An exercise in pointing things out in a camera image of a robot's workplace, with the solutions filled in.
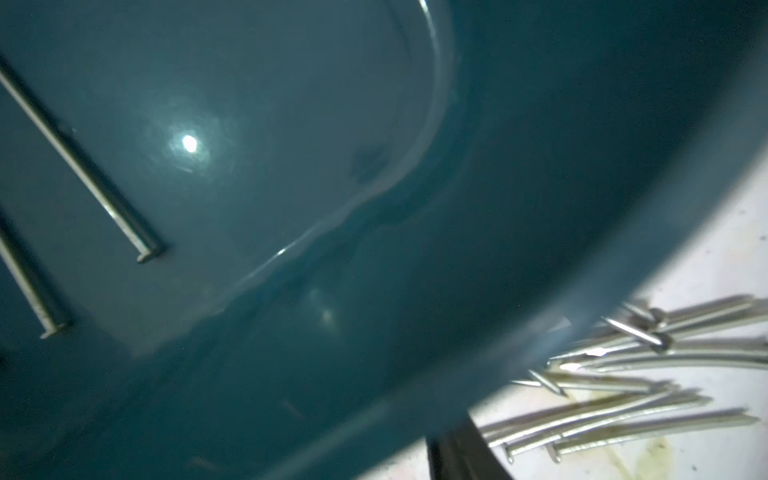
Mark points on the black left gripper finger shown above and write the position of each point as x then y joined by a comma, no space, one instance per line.
462,454

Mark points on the teal plastic storage box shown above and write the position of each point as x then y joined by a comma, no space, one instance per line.
363,216

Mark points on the steel nail inside box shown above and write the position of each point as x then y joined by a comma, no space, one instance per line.
145,243
29,285

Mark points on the steel nail lower pile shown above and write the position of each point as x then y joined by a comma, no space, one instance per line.
611,420

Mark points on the steel nail pile centre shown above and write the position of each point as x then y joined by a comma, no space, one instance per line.
698,342

